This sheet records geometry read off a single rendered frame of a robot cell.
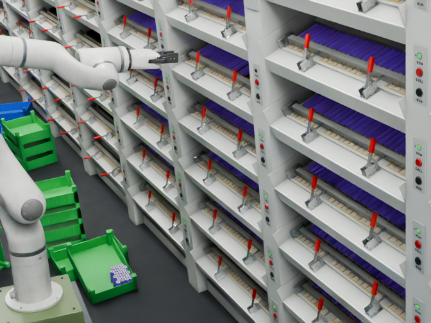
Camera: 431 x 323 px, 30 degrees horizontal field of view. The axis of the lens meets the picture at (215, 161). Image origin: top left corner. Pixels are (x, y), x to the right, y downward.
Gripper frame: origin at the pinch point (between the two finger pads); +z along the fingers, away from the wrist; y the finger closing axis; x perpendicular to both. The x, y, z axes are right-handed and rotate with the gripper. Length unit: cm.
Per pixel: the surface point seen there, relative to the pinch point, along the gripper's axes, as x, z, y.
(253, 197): -43, 21, 25
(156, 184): -68, 18, -52
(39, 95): -86, 23, -264
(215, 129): -25.5, 15.7, 4.5
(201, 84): -8.6, 9.0, 5.6
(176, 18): 11.0, 5.7, -8.7
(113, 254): -99, 1, -57
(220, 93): -8.3, 9.5, 19.4
